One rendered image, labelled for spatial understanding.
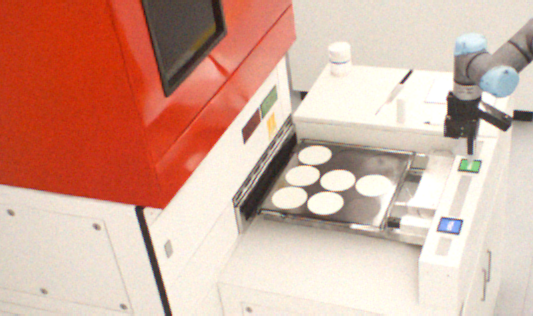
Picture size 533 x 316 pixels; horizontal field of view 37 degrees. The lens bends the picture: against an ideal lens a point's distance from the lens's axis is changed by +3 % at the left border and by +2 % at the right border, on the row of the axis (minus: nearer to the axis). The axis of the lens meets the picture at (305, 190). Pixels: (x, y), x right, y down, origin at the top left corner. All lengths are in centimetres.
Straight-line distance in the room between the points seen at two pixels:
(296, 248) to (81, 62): 86
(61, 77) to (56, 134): 15
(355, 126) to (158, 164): 89
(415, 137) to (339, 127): 24
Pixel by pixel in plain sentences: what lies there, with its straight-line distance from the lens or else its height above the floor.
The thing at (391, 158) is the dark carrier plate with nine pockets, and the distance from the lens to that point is 229.
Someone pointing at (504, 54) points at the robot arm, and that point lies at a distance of 188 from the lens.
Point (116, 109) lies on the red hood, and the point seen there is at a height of 147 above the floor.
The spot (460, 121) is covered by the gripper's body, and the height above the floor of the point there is 112.
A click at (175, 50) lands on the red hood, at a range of 165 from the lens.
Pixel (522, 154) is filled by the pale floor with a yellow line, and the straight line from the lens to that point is 389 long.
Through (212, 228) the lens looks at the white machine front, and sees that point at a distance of 199.
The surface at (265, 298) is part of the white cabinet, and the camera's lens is 203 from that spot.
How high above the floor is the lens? 221
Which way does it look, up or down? 37 degrees down
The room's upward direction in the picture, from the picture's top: 7 degrees counter-clockwise
